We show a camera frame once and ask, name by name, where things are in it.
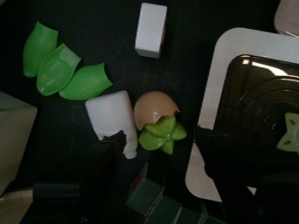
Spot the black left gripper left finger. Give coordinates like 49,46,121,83
78,130,128,224

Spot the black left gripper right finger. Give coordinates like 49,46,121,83
192,125,299,224

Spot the pale green starfruit slice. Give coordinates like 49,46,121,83
274,111,299,155

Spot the green starfruit bottom piece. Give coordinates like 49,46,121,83
137,115,188,156

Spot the dark green box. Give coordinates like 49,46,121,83
125,162,229,224

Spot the white toy bottle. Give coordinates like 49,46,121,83
84,89,140,160

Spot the beige wooden cutting board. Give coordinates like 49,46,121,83
0,188,34,224

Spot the beige box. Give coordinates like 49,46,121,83
0,91,38,195

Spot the brown toy eggshell half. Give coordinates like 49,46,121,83
132,90,181,132

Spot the black glossy toy stove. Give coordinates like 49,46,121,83
212,54,299,179

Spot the green ribbed toy leaf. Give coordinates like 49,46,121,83
21,20,60,79
36,43,82,97
57,62,114,102

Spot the white plastic tray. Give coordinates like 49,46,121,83
182,27,299,203

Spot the white rectangular block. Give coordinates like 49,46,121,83
133,2,169,60

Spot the pink plastic tray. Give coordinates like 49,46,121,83
273,0,299,38

